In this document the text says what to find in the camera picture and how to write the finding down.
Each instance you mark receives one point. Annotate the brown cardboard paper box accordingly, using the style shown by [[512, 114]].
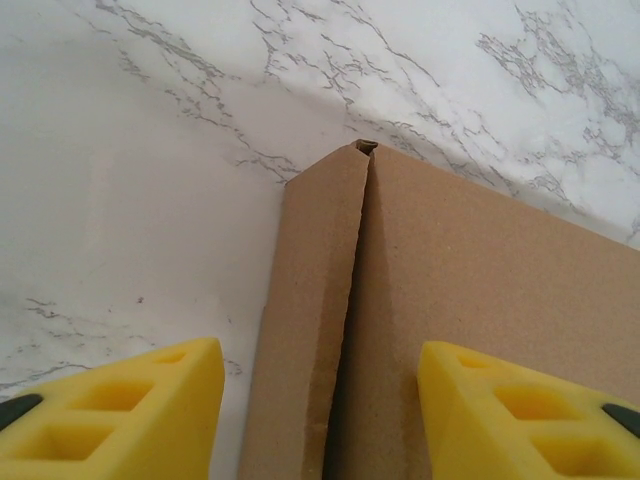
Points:
[[450, 250]]

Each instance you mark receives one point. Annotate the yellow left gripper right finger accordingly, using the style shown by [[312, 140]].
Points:
[[525, 425]]

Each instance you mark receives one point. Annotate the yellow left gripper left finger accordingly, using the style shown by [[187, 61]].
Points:
[[125, 415]]

